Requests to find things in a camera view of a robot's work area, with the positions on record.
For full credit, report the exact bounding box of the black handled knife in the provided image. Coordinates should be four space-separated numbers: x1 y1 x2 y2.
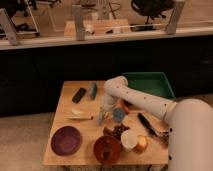
137 113 169 143

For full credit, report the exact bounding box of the black remote control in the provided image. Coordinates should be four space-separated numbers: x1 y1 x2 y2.
72 88 86 103

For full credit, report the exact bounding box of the teal sponge block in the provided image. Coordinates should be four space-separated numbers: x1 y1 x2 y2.
89 82 98 100

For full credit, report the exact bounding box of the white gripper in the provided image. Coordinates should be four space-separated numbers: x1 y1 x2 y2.
97 94 117 125

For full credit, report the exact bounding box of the wooden background table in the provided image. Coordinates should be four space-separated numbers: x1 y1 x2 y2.
64 19 131 37

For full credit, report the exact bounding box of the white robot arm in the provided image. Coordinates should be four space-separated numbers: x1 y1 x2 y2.
100 76 213 171

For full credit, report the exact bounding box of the black office chair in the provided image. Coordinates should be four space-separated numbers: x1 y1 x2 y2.
131 0 174 24

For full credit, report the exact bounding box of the red orange carrot toy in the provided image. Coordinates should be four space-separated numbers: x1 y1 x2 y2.
121 100 130 114

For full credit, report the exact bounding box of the blue cup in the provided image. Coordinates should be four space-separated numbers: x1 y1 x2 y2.
113 107 126 123

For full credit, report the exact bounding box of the white towel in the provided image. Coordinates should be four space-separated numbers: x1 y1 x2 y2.
71 108 86 116

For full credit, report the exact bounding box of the white cup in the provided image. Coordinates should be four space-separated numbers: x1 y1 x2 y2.
121 130 138 151

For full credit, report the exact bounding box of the brown bowl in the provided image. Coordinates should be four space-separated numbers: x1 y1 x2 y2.
93 136 121 165

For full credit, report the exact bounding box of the green plastic tray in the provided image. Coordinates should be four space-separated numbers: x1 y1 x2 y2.
123 72 175 99

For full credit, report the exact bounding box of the dark grape bunch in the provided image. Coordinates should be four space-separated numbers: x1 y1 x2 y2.
103 124 130 140

